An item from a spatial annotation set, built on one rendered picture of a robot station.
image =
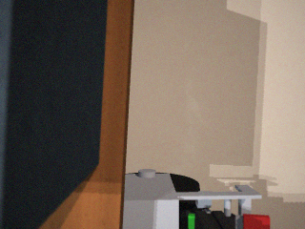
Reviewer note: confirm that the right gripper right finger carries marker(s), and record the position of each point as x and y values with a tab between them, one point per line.
221	220

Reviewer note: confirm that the wooden dolly with black caster wheels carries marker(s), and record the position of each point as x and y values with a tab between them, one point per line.
108	198

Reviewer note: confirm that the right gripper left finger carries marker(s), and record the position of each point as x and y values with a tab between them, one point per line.
203	220

